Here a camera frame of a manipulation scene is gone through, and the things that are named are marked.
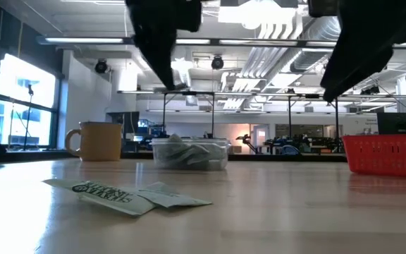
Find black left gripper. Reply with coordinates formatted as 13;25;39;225
124;0;180;92

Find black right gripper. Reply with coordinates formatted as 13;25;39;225
320;0;406;103

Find clear plastic container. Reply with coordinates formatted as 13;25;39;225
151;137;231;172

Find black round ceiling device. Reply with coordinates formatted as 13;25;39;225
211;54;225;71
94;59;111;75

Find black computer monitor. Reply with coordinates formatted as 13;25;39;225
376;111;406;135

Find long ceiling light bar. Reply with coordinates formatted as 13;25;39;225
36;35;406;49

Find red plastic basket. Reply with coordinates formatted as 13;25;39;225
341;133;406;179

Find yellow ceramic mug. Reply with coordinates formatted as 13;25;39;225
64;121;123;162

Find white ceiling panel fixture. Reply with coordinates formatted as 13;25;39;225
218;0;309;40

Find black tripod stand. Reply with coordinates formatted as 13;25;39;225
22;83;35;152

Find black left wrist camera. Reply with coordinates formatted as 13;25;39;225
177;0;203;33

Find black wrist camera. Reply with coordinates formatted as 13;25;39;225
307;0;339;18
177;0;203;33

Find black workstation frame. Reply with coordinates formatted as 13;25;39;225
161;90;216;139
286;93;340;153

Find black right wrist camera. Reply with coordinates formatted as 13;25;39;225
307;0;339;18

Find black aluminium table frame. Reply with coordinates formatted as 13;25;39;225
0;150;347;164

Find window with dark frame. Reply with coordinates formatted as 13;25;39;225
0;52;62;151

